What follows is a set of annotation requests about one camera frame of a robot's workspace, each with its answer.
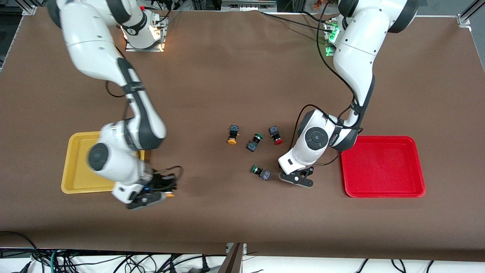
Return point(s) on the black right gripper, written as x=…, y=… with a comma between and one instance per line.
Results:
x=160, y=182

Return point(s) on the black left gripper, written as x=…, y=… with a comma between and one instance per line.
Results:
x=308, y=171

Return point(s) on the yellow push button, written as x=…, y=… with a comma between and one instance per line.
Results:
x=170, y=195
x=233, y=131

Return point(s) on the red push button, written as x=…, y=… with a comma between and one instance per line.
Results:
x=273, y=131

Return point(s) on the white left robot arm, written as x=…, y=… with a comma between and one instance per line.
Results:
x=356, y=49

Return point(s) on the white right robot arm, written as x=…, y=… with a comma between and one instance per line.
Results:
x=91, y=45

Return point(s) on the green push button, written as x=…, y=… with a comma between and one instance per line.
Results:
x=265, y=175
x=252, y=145

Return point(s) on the brown table cloth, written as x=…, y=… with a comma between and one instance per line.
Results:
x=242, y=212

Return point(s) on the red plastic tray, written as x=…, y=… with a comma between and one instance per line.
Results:
x=382, y=167

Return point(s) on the yellow plastic tray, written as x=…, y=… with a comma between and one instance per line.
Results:
x=77, y=167

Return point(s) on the small metal bracket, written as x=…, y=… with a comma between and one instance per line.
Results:
x=244, y=248

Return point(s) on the brown wooden post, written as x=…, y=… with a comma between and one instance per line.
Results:
x=232, y=261

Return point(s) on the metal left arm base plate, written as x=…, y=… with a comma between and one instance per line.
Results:
x=329, y=51

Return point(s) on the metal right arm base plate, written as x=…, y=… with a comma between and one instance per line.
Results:
x=161, y=45

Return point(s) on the grey metal rail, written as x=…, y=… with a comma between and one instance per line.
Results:
x=248, y=4

